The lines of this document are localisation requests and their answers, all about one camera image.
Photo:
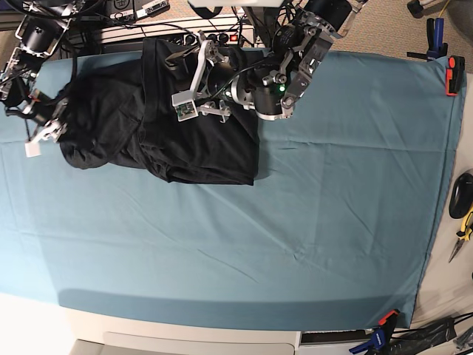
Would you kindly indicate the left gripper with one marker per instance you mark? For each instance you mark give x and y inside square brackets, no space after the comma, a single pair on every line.
[216,65]

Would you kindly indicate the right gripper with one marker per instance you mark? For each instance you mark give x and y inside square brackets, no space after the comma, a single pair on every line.
[45,113]

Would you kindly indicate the dark grey T-shirt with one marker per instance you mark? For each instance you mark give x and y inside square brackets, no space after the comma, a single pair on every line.
[122,114]

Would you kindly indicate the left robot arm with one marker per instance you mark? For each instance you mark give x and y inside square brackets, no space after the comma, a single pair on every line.
[273,85]

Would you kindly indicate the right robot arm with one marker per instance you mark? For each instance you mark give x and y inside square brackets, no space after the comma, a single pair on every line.
[41,32]

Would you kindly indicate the white power strip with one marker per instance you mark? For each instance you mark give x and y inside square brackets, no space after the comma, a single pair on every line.
[160,29]

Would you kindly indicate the teal table cloth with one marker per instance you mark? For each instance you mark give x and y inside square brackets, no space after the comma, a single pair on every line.
[337,231]

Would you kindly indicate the blue clamp top right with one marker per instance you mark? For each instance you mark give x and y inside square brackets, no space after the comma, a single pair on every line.
[437,47]

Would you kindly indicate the blue clamp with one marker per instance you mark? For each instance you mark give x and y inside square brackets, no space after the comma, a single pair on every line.
[376,342]
[437,47]

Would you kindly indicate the orange black clamp top right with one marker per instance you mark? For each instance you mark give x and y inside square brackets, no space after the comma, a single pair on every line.
[454,74]

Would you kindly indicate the orange black clamp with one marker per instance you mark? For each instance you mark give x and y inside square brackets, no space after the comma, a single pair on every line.
[389,320]
[454,74]

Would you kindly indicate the black computer mouse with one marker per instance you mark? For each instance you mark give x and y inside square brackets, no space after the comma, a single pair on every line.
[461,197]

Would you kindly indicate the orange black clamp bottom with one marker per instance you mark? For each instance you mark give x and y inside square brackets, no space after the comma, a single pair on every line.
[389,320]

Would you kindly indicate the blue clamp bottom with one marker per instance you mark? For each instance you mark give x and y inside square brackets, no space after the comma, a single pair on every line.
[376,342]

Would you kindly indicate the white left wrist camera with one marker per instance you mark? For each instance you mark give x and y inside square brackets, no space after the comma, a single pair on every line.
[184,105]

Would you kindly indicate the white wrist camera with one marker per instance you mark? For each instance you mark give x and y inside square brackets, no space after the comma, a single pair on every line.
[32,148]
[184,105]

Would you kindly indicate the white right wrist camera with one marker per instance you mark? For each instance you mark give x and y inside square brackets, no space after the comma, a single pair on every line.
[32,148]

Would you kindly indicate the yellow handled pliers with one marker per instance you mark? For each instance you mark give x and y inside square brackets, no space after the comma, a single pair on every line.
[463,235]

